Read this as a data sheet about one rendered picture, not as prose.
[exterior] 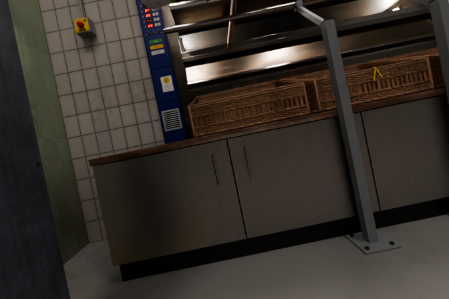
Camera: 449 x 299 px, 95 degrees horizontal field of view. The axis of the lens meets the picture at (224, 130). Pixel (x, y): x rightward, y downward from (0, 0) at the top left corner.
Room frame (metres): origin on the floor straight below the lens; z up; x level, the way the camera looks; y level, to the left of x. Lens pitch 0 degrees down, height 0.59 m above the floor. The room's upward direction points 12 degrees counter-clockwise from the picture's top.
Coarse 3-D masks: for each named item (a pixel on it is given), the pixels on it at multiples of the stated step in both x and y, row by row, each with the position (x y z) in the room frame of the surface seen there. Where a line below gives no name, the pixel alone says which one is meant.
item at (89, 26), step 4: (76, 20) 1.37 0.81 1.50; (80, 20) 1.37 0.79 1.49; (88, 20) 1.37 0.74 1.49; (76, 24) 1.37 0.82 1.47; (84, 24) 1.37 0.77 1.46; (88, 24) 1.37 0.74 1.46; (92, 24) 1.41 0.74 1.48; (76, 28) 1.37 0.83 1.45; (80, 28) 1.37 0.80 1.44; (84, 28) 1.37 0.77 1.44; (88, 28) 1.37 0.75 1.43; (92, 28) 1.40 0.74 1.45; (76, 32) 1.37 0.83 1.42; (80, 32) 1.37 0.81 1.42; (84, 32) 1.37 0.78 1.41; (88, 32) 1.38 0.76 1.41; (92, 32) 1.39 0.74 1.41; (80, 36) 1.40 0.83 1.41; (84, 36) 1.41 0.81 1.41; (88, 36) 1.42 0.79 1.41; (92, 36) 1.43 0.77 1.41
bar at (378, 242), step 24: (312, 0) 1.07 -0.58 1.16; (432, 0) 0.87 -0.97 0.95; (192, 24) 1.07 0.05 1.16; (336, 48) 0.85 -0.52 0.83; (336, 72) 0.85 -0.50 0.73; (336, 96) 0.87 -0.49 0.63; (360, 168) 0.85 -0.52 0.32; (360, 192) 0.85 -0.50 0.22; (360, 216) 0.87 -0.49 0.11; (360, 240) 0.88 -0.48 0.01; (384, 240) 0.85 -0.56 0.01
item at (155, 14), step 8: (144, 8) 1.41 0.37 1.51; (144, 16) 1.41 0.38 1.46; (152, 16) 1.41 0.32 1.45; (144, 24) 1.41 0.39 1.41; (152, 24) 1.41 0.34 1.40; (160, 24) 1.41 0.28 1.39; (144, 32) 1.41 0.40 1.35; (152, 32) 1.41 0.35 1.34; (160, 32) 1.41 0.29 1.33; (152, 40) 1.41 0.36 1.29; (160, 40) 1.41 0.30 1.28; (152, 48) 1.41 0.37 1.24; (160, 48) 1.41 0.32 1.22; (152, 56) 1.41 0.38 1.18; (160, 56) 1.41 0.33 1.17
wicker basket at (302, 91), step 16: (208, 96) 1.41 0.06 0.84; (224, 96) 1.40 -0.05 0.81; (240, 96) 0.95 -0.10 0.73; (256, 96) 0.95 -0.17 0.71; (272, 96) 0.95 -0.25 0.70; (288, 96) 0.95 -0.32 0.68; (304, 96) 0.95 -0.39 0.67; (192, 112) 0.95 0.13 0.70; (208, 112) 0.95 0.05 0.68; (224, 112) 0.95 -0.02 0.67; (240, 112) 0.95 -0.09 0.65; (256, 112) 1.36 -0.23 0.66; (272, 112) 0.95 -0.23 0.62; (288, 112) 0.95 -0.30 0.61; (304, 112) 0.95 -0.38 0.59; (192, 128) 0.95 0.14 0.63; (208, 128) 0.95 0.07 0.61; (224, 128) 0.95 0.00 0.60; (240, 128) 0.95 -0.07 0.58
